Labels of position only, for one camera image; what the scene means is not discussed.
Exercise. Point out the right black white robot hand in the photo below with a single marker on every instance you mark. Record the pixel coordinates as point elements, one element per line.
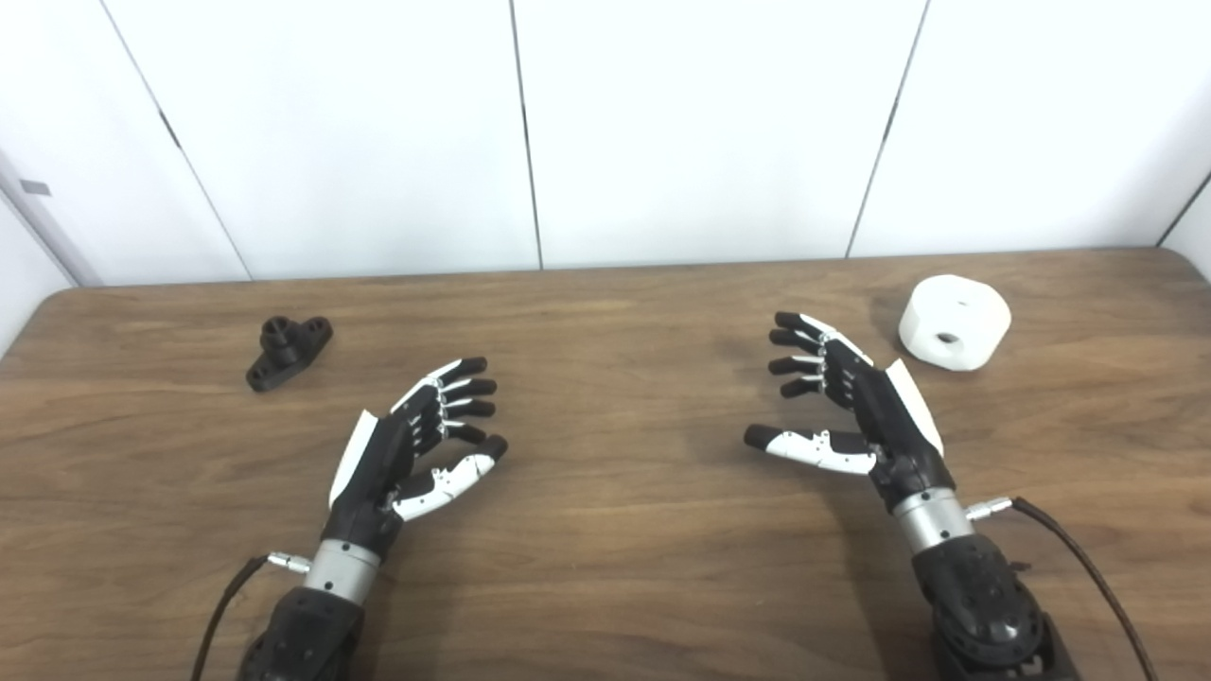
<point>889,421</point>

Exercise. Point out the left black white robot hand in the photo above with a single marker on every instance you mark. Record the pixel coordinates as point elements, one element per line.
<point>374,473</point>

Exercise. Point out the round white plastic piece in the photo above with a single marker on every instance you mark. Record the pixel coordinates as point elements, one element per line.
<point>956,317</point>

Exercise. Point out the black plastic holder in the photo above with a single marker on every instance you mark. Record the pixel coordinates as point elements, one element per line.
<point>284,352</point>

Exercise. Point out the small grey wall tag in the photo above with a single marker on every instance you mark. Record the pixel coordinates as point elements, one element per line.
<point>35,187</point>

